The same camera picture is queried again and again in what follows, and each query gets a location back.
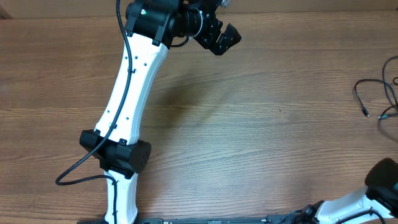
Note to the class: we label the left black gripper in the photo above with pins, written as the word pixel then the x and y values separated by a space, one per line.
pixel 208 40

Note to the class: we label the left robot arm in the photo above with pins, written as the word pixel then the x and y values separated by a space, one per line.
pixel 148 34

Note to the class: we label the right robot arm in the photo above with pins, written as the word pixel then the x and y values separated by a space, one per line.
pixel 376 200

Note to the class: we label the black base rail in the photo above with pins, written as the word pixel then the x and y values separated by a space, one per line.
pixel 269 219

